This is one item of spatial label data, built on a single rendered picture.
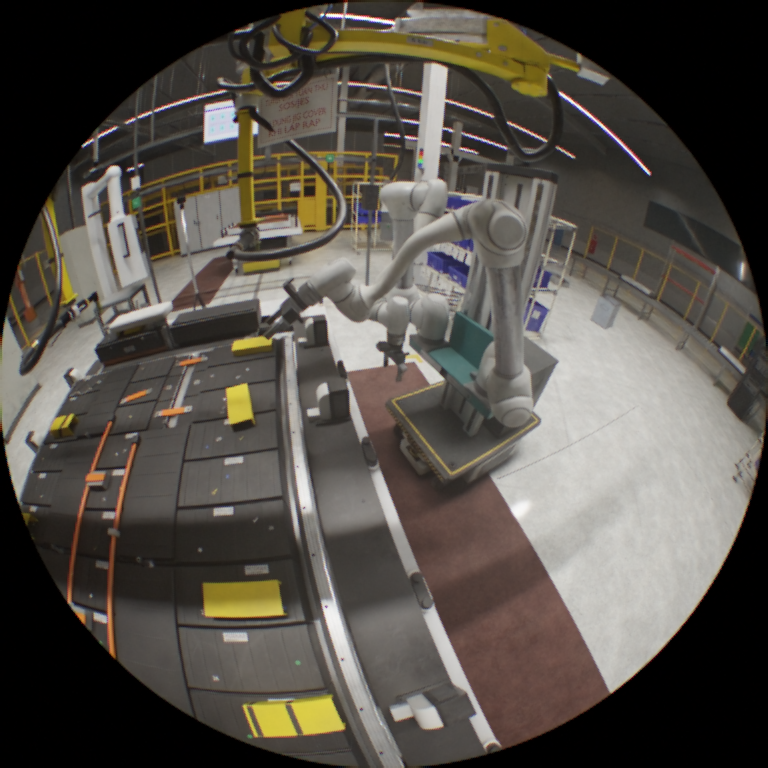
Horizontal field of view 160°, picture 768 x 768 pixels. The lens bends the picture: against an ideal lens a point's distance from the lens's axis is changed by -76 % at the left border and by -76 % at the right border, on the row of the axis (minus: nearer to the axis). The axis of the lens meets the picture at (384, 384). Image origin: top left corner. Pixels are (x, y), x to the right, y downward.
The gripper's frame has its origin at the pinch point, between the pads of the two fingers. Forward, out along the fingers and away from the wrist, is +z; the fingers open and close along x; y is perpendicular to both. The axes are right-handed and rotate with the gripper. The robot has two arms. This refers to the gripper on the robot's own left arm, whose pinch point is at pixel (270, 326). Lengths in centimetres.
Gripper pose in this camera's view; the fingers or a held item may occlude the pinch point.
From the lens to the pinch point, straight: 107.1
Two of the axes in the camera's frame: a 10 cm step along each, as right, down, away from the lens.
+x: -2.9, -6.3, 7.2
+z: -8.2, 5.5, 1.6
